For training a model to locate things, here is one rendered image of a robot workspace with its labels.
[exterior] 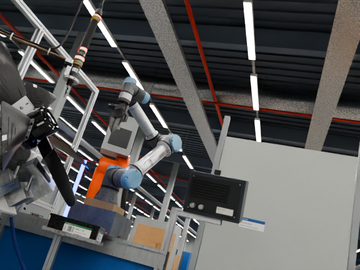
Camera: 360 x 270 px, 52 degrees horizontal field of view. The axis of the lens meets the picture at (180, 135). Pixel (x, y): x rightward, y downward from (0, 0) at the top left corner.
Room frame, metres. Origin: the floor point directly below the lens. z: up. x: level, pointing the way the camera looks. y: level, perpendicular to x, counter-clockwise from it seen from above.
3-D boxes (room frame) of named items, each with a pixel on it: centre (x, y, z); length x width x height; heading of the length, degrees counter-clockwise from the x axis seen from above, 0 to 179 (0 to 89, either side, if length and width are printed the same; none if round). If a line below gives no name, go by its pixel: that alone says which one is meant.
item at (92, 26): (1.55, 0.54, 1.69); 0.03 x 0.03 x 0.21
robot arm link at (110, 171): (2.27, 0.32, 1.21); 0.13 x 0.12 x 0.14; 43
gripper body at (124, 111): (2.05, 0.38, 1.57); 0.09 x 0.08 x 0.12; 162
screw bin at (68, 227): (1.68, 0.32, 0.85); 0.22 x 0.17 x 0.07; 87
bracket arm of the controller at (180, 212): (1.69, -0.17, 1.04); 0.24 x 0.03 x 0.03; 71
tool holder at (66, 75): (1.54, 0.55, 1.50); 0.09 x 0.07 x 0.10; 106
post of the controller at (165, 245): (1.72, -0.07, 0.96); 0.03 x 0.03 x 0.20; 71
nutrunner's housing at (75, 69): (1.55, 0.54, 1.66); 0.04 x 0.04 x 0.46
